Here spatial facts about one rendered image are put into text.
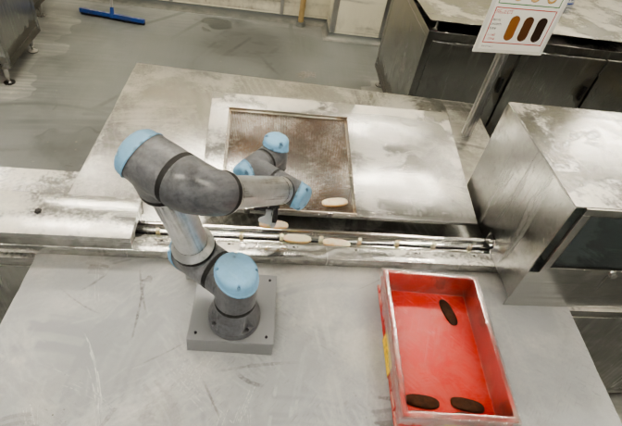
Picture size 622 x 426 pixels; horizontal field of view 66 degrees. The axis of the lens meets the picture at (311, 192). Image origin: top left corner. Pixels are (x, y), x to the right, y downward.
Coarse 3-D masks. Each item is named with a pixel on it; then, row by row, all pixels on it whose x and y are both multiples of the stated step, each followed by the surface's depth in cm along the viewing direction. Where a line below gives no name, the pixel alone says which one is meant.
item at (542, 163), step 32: (512, 128) 165; (544, 128) 159; (576, 128) 162; (608, 128) 165; (480, 160) 186; (512, 160) 164; (544, 160) 146; (576, 160) 147; (608, 160) 150; (480, 192) 184; (512, 192) 163; (544, 192) 145; (576, 192) 136; (608, 192) 138; (480, 224) 183; (512, 224) 161; (544, 224) 144; (576, 224) 136; (512, 256) 160; (544, 256) 165; (512, 288) 159; (544, 288) 158; (576, 288) 159; (608, 288) 160
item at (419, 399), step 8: (408, 400) 134; (416, 400) 134; (424, 400) 134; (432, 400) 134; (456, 400) 135; (464, 400) 135; (472, 400) 136; (432, 408) 133; (464, 408) 134; (472, 408) 134; (480, 408) 135
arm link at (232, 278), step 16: (224, 256) 126; (240, 256) 127; (208, 272) 125; (224, 272) 122; (240, 272) 123; (256, 272) 125; (208, 288) 126; (224, 288) 121; (240, 288) 121; (256, 288) 126; (224, 304) 126; (240, 304) 125
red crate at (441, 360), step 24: (408, 312) 156; (432, 312) 157; (456, 312) 158; (408, 336) 149; (432, 336) 150; (456, 336) 152; (408, 360) 143; (432, 360) 144; (456, 360) 145; (408, 384) 138; (432, 384) 139; (456, 384) 140; (480, 384) 141; (408, 408) 133; (456, 408) 134
